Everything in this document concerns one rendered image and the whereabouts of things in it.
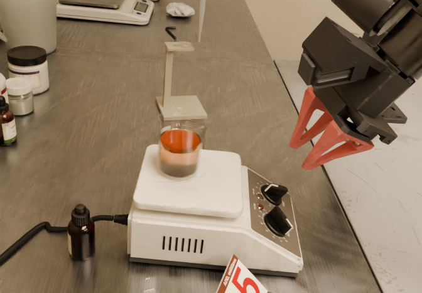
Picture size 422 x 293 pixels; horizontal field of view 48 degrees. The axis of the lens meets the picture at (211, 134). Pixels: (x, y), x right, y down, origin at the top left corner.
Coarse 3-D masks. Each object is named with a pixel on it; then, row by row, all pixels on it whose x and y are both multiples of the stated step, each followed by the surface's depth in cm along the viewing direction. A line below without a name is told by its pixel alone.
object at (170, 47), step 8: (168, 48) 79; (176, 48) 79; (184, 48) 80; (192, 48) 80; (168, 56) 81; (168, 64) 81; (168, 72) 82; (168, 80) 83; (168, 88) 84; (168, 96) 85; (176, 96) 90; (184, 96) 90; (192, 96) 91; (160, 104) 87; (200, 104) 88
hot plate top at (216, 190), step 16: (144, 160) 57; (208, 160) 58; (224, 160) 58; (240, 160) 59; (144, 176) 54; (160, 176) 54; (208, 176) 55; (224, 176) 55; (240, 176) 56; (144, 192) 51; (160, 192) 52; (176, 192) 52; (192, 192) 52; (208, 192) 52; (224, 192) 53; (240, 192) 53; (144, 208) 50; (160, 208) 50; (176, 208) 50; (192, 208) 50; (208, 208) 50; (224, 208) 50; (240, 208) 51
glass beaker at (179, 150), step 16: (160, 112) 53; (176, 112) 54; (192, 112) 54; (160, 128) 52; (176, 128) 55; (192, 128) 55; (160, 144) 52; (176, 144) 51; (192, 144) 52; (160, 160) 53; (176, 160) 52; (192, 160) 53; (176, 176) 53; (192, 176) 54
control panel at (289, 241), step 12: (252, 180) 60; (264, 180) 62; (252, 192) 57; (252, 204) 55; (264, 204) 57; (288, 204) 61; (252, 216) 53; (288, 216) 58; (252, 228) 51; (264, 228) 53; (276, 240) 53; (288, 240) 54; (300, 252) 54
